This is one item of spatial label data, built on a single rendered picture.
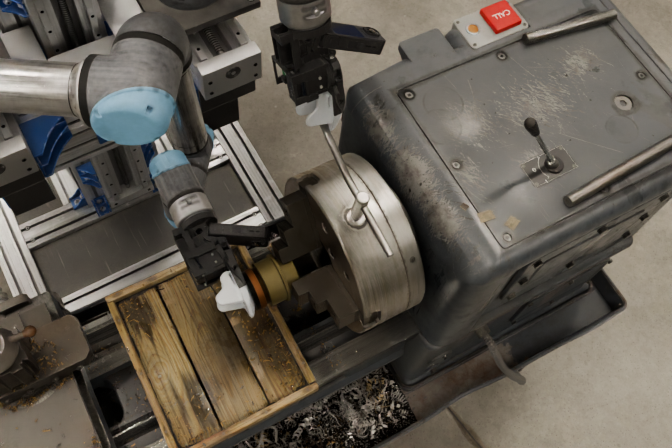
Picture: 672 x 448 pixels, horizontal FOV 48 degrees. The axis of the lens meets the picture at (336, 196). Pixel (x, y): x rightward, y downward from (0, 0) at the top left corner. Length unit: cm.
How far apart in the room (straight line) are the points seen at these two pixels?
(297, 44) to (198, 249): 46
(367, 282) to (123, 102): 49
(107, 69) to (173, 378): 64
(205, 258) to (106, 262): 104
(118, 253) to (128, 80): 127
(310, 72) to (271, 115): 173
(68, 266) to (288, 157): 86
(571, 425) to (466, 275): 137
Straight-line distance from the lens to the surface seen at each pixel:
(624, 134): 146
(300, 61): 111
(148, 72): 119
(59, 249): 244
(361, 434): 183
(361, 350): 157
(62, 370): 144
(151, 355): 156
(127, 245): 240
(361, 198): 118
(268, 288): 134
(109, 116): 118
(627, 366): 270
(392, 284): 130
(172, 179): 144
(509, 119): 140
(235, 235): 140
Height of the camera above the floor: 237
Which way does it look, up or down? 62 degrees down
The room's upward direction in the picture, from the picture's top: 9 degrees clockwise
